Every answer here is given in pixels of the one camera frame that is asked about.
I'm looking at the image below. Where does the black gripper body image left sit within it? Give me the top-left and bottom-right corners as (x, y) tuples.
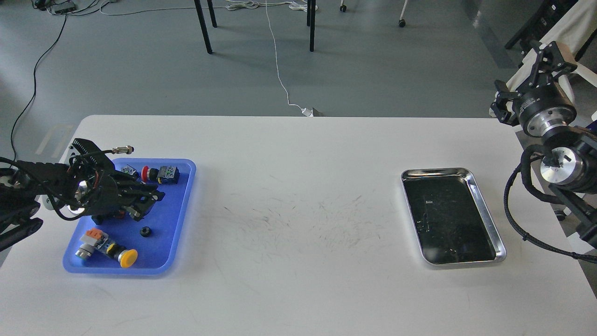
(75, 171), (130, 217)

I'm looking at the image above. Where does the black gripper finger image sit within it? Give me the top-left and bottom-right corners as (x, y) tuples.
(126, 190), (166, 221)
(117, 175), (158, 194)
(490, 80), (522, 126)
(527, 41), (578, 91)

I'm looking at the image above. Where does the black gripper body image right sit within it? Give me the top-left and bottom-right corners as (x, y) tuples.
(512, 83), (576, 138)

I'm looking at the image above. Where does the black robot arm image left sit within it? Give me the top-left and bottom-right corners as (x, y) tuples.
(0, 138), (165, 250)

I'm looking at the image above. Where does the blue plastic tray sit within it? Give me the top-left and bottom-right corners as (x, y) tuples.
(62, 159), (196, 277)

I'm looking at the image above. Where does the silver metal tray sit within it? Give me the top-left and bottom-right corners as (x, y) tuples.
(401, 168), (507, 268)

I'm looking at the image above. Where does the black square push button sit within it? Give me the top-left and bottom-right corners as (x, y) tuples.
(91, 210), (126, 225)

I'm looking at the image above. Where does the silver orange push button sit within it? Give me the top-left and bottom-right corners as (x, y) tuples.
(75, 228), (109, 260)

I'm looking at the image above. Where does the white power adapter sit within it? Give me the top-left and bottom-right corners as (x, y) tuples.
(301, 108), (324, 117)

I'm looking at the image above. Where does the black table leg left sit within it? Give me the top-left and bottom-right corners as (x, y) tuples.
(194, 0), (218, 55)

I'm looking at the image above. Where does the black table leg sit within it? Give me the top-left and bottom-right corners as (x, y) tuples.
(194, 0), (218, 55)
(306, 0), (316, 52)

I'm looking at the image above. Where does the black table leg right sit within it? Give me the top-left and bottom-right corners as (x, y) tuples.
(306, 0), (316, 52)

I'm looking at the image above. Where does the green push button switch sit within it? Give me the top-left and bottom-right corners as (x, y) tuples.
(121, 165), (139, 178)

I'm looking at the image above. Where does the red push button switch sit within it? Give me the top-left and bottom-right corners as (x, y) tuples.
(140, 165), (180, 184)

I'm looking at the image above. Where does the yellow push button switch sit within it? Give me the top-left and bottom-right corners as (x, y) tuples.
(96, 240), (138, 268)

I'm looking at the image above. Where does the black cable on floor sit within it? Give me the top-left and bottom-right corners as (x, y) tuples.
(10, 0), (110, 161)

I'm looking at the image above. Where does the white cable on floor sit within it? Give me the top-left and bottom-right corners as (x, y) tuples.
(226, 0), (319, 112)

